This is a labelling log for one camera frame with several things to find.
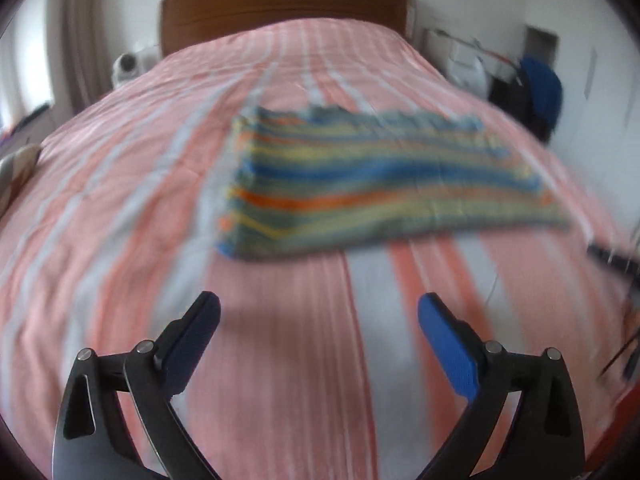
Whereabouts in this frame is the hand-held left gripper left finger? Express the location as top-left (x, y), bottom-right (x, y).
top-left (52, 290), bottom-right (223, 480)

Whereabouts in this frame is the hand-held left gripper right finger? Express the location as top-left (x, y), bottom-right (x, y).
top-left (417, 292), bottom-right (587, 480)

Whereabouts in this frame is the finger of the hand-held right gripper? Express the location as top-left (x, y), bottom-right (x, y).
top-left (586, 241), bottom-right (640, 282)

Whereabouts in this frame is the multicolour striped towel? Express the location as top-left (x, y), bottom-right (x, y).
top-left (214, 104), bottom-right (574, 262)

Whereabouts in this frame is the clothes rack with blue garment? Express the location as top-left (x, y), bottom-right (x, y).
top-left (421, 26), bottom-right (522, 92)

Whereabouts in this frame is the white wardrobe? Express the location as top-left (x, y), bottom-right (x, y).
top-left (552, 0), bottom-right (640, 221)

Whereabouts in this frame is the bed with pink striped cover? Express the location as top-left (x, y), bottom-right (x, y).
top-left (0, 16), bottom-right (640, 480)

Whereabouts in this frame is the blue cloth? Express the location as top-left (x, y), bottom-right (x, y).
top-left (517, 56), bottom-right (564, 132)

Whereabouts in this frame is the black jacket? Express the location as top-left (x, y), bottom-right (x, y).
top-left (487, 71), bottom-right (557, 142)

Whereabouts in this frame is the clear plastic bag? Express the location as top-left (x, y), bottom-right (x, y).
top-left (446, 54), bottom-right (487, 95)

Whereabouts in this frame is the checkered pillow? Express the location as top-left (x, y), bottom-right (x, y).
top-left (0, 143), bottom-right (44, 197)

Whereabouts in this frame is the white round device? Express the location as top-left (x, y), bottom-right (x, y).
top-left (110, 52), bottom-right (142, 87)

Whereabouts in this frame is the window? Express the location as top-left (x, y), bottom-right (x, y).
top-left (0, 7), bottom-right (57, 133)

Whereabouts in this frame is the beige curtain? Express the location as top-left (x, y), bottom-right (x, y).
top-left (59, 0), bottom-right (110, 113)

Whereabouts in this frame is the wooden headboard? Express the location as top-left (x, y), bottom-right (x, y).
top-left (159, 0), bottom-right (417, 59)

